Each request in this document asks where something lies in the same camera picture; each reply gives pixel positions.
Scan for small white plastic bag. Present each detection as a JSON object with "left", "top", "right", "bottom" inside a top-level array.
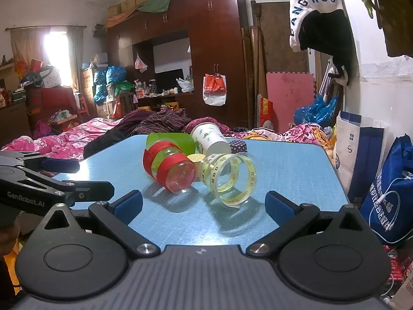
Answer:
[{"left": 135, "top": 53, "right": 148, "bottom": 73}]

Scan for black television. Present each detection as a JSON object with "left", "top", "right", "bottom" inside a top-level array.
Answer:
[{"left": 155, "top": 69, "right": 184, "bottom": 91}]

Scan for dark hanging cloth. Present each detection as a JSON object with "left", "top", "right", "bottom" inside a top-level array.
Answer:
[{"left": 374, "top": 0, "right": 413, "bottom": 57}]

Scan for orange and white plastic bag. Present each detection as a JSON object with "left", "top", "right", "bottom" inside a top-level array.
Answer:
[{"left": 203, "top": 74, "right": 227, "bottom": 106}]

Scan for beige curtain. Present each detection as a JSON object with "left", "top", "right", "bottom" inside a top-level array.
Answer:
[{"left": 10, "top": 27, "right": 84, "bottom": 92}]

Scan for dark striped clothing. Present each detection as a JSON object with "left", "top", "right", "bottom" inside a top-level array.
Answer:
[{"left": 116, "top": 108, "right": 194, "bottom": 136}]

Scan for red printed bag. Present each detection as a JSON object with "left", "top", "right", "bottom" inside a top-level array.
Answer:
[{"left": 260, "top": 97, "right": 274, "bottom": 130}]

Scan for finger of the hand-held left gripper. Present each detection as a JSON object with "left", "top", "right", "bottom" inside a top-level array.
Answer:
[
  {"left": 0, "top": 151, "right": 80, "bottom": 173},
  {"left": 42, "top": 177, "right": 115, "bottom": 205}
]

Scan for white and black hanging garment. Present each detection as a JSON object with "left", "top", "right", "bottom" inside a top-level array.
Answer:
[{"left": 289, "top": 0, "right": 359, "bottom": 86}]

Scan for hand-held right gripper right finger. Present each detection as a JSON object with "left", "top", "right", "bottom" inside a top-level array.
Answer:
[{"left": 246, "top": 191, "right": 371, "bottom": 259}]

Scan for blue tote bag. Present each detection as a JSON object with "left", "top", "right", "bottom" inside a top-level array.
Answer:
[{"left": 360, "top": 134, "right": 413, "bottom": 246}]

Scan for white and blue paper bag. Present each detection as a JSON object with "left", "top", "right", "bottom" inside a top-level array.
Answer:
[{"left": 332, "top": 110, "right": 392, "bottom": 201}]

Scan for red-taped clear plastic cup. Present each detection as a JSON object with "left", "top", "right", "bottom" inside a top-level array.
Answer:
[{"left": 143, "top": 139, "right": 197, "bottom": 194}]

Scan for blue plastic bags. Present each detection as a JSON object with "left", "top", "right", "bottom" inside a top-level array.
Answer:
[
  {"left": 93, "top": 66, "right": 127, "bottom": 104},
  {"left": 293, "top": 95, "right": 338, "bottom": 125}
]

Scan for pink floral blanket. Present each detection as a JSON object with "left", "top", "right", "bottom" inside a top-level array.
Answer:
[{"left": 0, "top": 116, "right": 336, "bottom": 162}]

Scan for clear yellow-print plastic cup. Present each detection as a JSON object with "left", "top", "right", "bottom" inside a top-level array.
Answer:
[{"left": 198, "top": 153, "right": 257, "bottom": 208}]

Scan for dark polka dot cup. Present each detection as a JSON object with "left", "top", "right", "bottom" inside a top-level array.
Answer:
[{"left": 228, "top": 139, "right": 248, "bottom": 154}]

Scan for red armchair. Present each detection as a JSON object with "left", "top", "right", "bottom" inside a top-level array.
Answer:
[{"left": 26, "top": 87, "right": 80, "bottom": 120}]

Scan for white printed paper cup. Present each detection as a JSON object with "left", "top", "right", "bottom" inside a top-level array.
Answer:
[{"left": 190, "top": 123, "right": 232, "bottom": 156}]

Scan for large brown wooden wardrobe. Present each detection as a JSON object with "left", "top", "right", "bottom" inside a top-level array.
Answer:
[{"left": 106, "top": 0, "right": 255, "bottom": 130}]

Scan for pink foam mat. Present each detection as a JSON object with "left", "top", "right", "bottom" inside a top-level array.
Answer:
[{"left": 266, "top": 73, "right": 315, "bottom": 133}]

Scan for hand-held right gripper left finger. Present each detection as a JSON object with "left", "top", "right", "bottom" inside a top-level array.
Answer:
[{"left": 40, "top": 190, "right": 161, "bottom": 259}]

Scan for green plastic cup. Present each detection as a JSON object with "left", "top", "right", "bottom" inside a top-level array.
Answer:
[{"left": 146, "top": 132, "right": 196, "bottom": 156}]

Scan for brown wooden board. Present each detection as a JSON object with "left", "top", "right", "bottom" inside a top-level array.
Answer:
[{"left": 252, "top": 2, "right": 310, "bottom": 75}]

